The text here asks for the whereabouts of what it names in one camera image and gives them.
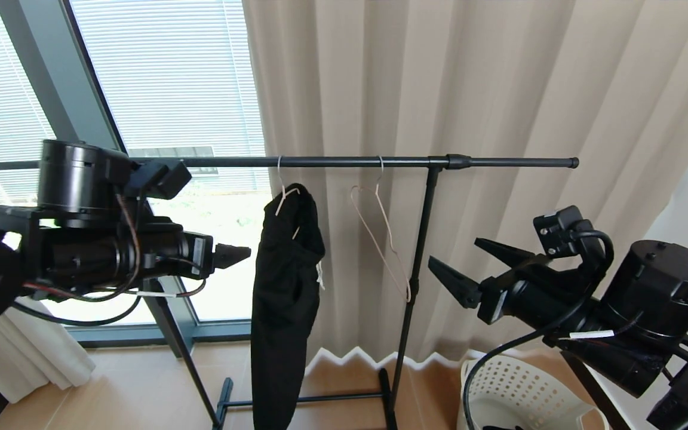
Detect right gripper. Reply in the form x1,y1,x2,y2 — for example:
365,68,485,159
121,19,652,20
428,238,601,332

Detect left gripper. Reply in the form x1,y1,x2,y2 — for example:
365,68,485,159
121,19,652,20
42,221,252,286

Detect black shorts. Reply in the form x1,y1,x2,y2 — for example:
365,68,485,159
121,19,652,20
251,182,327,430

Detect pink clothes hanger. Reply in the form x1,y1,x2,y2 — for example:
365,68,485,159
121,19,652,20
275,156,303,239
350,156,412,303

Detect white laundry basket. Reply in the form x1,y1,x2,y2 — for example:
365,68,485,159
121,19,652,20
459,354,610,430

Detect black clothes rack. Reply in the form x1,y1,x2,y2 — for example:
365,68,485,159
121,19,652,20
0,155,579,430

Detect beige curtain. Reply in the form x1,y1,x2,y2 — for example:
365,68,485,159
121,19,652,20
242,0,688,368
0,200,97,404

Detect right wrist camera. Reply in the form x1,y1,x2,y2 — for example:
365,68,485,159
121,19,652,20
533,206,615,266

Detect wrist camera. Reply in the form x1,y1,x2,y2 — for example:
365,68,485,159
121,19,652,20
124,158,192,201
533,206,615,266

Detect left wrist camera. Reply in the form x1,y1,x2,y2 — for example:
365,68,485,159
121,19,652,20
124,158,192,201

